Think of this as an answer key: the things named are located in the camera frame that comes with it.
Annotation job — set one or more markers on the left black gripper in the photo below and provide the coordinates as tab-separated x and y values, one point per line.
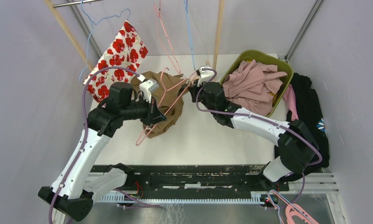
153	115

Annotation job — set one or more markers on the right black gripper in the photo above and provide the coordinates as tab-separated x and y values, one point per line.
194	89

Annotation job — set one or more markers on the tan brown garment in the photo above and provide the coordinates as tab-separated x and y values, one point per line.
166	100

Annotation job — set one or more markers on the pink wire hanger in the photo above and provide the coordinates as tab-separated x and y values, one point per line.
143	135
163	37

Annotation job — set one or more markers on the pink pleated skirt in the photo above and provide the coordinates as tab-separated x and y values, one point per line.
253	86

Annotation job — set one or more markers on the red white patterned garment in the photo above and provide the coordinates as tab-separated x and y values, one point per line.
127	50

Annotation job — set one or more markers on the blue wire hanger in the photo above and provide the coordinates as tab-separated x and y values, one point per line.
187	18

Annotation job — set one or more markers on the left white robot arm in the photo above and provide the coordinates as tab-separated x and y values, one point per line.
69	193

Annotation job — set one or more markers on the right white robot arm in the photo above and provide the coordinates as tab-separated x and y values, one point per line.
297	148

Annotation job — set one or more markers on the pink hanger pile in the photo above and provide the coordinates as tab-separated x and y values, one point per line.
291	210

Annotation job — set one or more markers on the olive green plastic basket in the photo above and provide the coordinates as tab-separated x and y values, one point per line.
261	57

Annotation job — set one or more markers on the pink garment beside basket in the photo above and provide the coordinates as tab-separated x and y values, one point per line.
290	100

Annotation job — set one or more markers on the black garment pile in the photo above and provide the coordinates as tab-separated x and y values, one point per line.
309	111

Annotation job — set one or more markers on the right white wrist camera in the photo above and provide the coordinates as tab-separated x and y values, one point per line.
205	74

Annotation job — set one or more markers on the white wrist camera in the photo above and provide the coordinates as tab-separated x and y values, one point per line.
147	87
205	74

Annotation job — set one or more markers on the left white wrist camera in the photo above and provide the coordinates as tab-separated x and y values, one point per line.
147	87

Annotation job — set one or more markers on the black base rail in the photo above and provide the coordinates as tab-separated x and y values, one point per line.
198	181

